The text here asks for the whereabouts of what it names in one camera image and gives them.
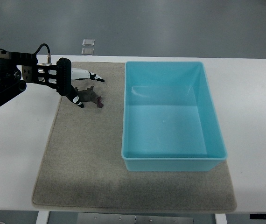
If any beige felt mat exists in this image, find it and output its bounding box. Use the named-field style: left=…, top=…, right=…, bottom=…
left=32, top=63, right=237, bottom=213

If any brown hippo toy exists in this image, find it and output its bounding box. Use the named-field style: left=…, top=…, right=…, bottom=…
left=75, top=85, right=104, bottom=108

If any blue plastic box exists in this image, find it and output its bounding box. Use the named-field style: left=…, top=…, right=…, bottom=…
left=121, top=61, right=227, bottom=172

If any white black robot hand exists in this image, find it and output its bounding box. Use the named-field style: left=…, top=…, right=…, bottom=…
left=56, top=58, right=105, bottom=108

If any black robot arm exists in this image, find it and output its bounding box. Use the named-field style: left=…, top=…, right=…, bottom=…
left=0, top=49, right=59, bottom=107

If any grey metal table crossbar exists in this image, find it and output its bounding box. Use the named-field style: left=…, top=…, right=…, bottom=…
left=77, top=213, right=194, bottom=224

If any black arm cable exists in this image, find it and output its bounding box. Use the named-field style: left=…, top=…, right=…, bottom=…
left=0, top=43, right=52, bottom=63

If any lower metal floor plate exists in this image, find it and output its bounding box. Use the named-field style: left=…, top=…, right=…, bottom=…
left=81, top=47, right=94, bottom=56

